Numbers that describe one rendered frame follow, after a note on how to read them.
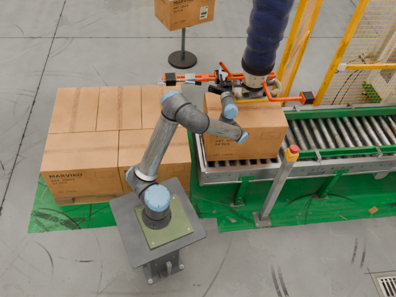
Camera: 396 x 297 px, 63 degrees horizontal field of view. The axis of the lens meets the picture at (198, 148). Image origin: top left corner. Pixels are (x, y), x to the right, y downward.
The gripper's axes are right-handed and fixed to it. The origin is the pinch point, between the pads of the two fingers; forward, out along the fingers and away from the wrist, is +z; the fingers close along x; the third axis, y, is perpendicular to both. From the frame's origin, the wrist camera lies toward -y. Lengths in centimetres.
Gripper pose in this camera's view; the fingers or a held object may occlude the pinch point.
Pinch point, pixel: (217, 76)
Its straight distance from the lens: 231.9
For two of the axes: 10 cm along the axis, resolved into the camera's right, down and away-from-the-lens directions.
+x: 0.6, -6.3, -7.7
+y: 9.9, -0.7, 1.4
